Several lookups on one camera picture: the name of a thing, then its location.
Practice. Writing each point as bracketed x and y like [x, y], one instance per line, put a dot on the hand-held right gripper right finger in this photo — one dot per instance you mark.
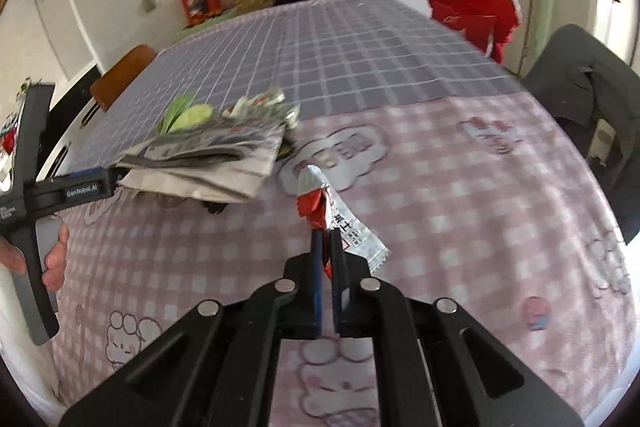
[339, 307]

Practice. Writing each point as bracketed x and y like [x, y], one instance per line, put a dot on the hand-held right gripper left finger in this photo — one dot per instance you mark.
[316, 287]

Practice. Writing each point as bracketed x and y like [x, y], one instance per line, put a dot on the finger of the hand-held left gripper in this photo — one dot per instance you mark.
[116, 178]

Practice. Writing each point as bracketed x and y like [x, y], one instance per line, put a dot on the red and silver snack wrapper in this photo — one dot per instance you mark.
[345, 227]

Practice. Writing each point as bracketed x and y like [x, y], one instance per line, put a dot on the green vegetable leaves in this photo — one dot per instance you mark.
[187, 117]

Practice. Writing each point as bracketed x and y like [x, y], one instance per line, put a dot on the newspaper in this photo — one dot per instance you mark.
[210, 157]

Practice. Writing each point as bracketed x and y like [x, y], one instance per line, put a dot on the red and white candy wrapper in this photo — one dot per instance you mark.
[260, 99]

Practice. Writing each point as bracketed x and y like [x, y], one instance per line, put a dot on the person's left hand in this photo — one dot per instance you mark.
[56, 257]

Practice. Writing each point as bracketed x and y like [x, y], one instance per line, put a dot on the white cabinet with dark panel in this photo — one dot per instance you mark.
[75, 127]

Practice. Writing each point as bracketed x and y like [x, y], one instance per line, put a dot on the brown wooden chair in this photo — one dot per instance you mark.
[120, 74]

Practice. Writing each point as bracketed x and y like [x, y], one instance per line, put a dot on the pink checked tablecloth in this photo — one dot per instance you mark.
[450, 207]

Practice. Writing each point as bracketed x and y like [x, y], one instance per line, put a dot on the small red photo box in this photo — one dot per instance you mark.
[200, 2]

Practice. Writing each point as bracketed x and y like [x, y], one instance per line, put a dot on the green patterned box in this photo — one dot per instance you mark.
[252, 2]

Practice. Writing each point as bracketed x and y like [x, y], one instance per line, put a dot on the grey grid tablecloth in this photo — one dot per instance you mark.
[325, 57]

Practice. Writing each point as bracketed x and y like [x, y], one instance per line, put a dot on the red jacket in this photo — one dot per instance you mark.
[470, 17]

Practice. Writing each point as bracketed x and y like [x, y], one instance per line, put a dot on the white phone stand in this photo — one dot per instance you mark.
[602, 139]

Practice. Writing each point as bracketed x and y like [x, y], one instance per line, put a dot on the grey jacket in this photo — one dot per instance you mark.
[565, 67]

